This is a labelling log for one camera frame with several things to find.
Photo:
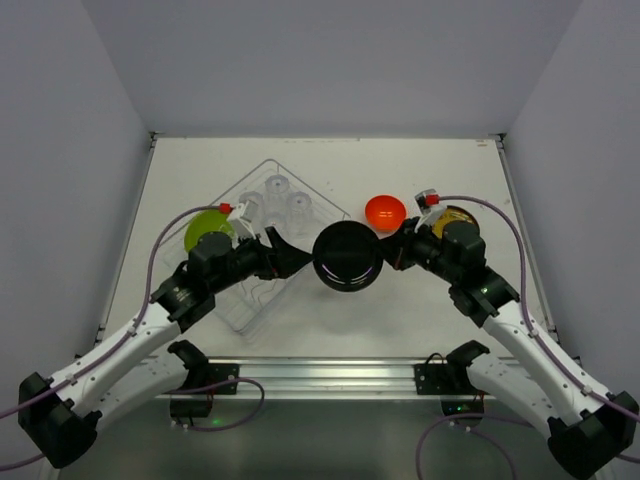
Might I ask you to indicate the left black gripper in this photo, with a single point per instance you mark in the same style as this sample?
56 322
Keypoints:
273 257

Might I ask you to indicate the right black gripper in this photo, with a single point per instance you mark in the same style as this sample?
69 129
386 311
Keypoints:
405 248

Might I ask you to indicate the orange bowl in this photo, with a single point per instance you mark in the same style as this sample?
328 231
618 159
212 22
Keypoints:
385 213

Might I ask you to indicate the yellow patterned plate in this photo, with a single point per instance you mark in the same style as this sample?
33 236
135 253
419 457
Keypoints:
452 214

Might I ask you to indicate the green plate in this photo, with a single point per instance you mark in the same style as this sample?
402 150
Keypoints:
205 222

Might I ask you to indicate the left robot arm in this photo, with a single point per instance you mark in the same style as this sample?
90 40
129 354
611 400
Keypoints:
63 413

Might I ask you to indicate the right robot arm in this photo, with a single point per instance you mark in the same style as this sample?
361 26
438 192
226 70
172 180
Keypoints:
584 423

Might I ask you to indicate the clear glass right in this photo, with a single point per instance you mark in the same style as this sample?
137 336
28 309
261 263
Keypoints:
299 209

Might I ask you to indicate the clear glass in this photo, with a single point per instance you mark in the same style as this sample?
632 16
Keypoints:
254 204
299 209
277 190

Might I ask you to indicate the clear glass left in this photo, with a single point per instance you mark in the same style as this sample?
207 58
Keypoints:
254 204

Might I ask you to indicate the clear glass back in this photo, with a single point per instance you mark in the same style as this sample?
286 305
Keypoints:
277 190

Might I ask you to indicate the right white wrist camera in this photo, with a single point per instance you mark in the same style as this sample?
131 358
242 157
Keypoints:
430 206

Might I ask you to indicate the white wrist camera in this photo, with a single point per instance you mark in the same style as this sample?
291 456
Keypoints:
430 206
241 224

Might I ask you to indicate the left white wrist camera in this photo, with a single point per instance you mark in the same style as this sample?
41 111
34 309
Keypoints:
241 224

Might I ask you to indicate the aluminium mounting rail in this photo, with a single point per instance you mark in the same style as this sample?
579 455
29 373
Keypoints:
325 377

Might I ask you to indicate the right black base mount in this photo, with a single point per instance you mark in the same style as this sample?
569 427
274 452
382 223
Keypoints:
435 376

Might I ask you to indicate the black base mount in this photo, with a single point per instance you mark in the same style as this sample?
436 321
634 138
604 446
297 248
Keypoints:
435 376
220 377

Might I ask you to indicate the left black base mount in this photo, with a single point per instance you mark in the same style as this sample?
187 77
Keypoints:
220 377

